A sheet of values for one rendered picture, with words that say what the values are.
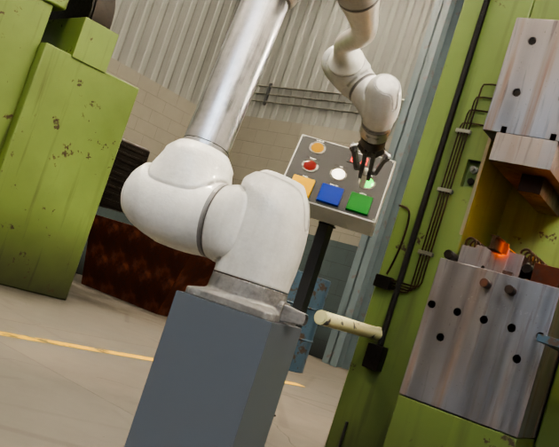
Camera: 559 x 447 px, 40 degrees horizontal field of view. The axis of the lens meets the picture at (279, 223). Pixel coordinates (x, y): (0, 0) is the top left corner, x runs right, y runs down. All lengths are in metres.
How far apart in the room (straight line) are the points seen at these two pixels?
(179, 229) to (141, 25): 10.06
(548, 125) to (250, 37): 1.22
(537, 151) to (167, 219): 1.40
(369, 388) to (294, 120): 8.65
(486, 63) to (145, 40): 9.01
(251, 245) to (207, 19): 10.98
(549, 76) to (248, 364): 1.59
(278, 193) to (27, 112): 5.25
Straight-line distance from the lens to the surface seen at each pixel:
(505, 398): 2.39
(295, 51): 11.69
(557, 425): 2.56
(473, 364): 2.42
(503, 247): 2.50
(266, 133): 11.40
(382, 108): 2.14
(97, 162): 6.93
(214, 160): 1.55
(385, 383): 2.73
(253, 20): 1.68
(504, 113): 2.64
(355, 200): 2.54
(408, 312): 2.72
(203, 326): 1.44
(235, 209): 1.47
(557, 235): 2.99
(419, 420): 2.47
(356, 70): 2.19
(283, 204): 1.45
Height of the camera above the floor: 0.66
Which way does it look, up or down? 5 degrees up
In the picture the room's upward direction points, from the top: 18 degrees clockwise
